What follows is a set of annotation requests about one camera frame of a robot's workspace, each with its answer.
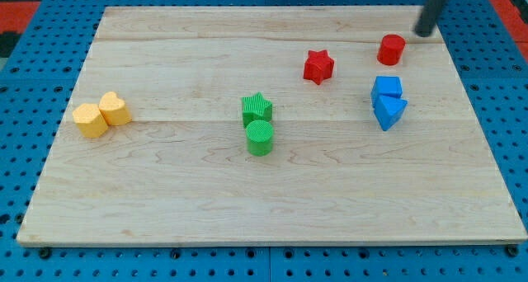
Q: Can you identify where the yellow heart block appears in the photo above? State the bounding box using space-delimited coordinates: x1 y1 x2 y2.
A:
98 92 132 126

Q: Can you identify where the green cylinder block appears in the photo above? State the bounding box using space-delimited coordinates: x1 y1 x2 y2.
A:
246 120 274 157

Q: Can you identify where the green star block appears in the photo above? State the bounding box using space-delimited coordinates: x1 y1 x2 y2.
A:
241 92 273 128

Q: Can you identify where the wooden board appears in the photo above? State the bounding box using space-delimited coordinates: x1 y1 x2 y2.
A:
17 6 527 247

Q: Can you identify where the red star block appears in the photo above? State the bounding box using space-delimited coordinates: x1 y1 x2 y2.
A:
303 49 335 85

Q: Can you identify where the blue triangle block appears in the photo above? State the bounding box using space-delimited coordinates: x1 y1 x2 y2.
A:
374 95 408 131

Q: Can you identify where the blue cube block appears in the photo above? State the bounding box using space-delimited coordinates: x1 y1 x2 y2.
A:
370 76 403 107

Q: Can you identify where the red cylinder block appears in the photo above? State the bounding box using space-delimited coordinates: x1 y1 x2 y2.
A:
377 34 406 66

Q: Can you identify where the yellow hexagon block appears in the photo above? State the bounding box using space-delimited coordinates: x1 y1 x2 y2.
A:
72 103 108 139

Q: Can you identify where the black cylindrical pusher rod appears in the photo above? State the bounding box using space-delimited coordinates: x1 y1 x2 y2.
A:
413 0 447 37

